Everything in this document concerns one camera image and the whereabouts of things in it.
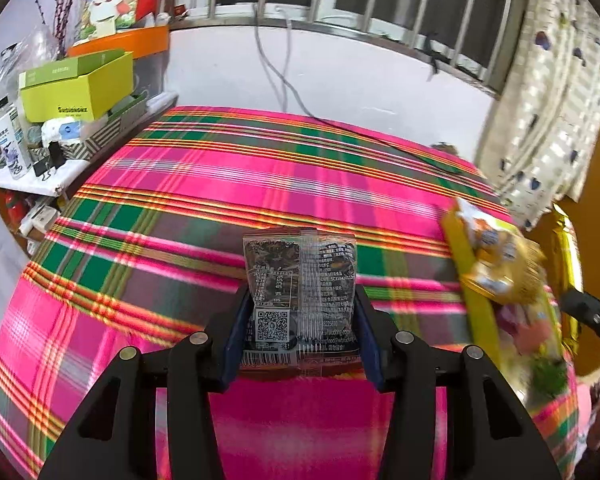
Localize heart patterned curtain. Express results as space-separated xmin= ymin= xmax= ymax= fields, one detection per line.
xmin=478 ymin=0 xmax=600 ymax=230

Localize orange lidded plastic bin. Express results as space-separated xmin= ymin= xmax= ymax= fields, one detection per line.
xmin=68 ymin=25 xmax=170 ymax=98

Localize lime green storage box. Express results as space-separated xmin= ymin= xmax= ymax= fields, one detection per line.
xmin=19 ymin=49 xmax=134 ymax=122

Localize white cosmetic bottle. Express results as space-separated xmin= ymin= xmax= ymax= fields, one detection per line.
xmin=0 ymin=104 xmax=32 ymax=180

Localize white charging cable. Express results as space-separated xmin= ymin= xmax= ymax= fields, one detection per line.
xmin=274 ymin=6 xmax=296 ymax=111

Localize short yellow snack bar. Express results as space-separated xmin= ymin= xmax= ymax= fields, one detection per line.
xmin=552 ymin=203 xmax=583 ymax=356

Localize pink plaid tablecloth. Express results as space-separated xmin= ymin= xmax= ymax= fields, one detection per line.
xmin=0 ymin=105 xmax=581 ymax=480

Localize white side shelf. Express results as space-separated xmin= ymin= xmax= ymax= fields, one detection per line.
xmin=0 ymin=91 xmax=178 ymax=197

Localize dark clear snack packet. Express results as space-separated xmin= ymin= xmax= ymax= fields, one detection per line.
xmin=242 ymin=229 xmax=358 ymax=370

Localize pink jelly cup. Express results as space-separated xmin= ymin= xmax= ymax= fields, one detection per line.
xmin=513 ymin=318 xmax=552 ymax=356

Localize green pea snack bag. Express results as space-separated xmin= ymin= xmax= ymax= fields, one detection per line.
xmin=531 ymin=356 xmax=567 ymax=399

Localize lime green cardboard tray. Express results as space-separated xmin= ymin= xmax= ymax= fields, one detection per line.
xmin=441 ymin=199 xmax=570 ymax=411

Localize yellow chips bag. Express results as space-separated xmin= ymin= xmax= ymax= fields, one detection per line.
xmin=455 ymin=197 xmax=545 ymax=306

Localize striped black white box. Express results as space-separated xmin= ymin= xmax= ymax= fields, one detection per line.
xmin=24 ymin=94 xmax=147 ymax=160

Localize metal window bars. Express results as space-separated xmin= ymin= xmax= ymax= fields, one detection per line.
xmin=166 ymin=0 xmax=529 ymax=93

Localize black power cable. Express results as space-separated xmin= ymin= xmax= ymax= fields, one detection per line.
xmin=251 ymin=4 xmax=464 ymax=177

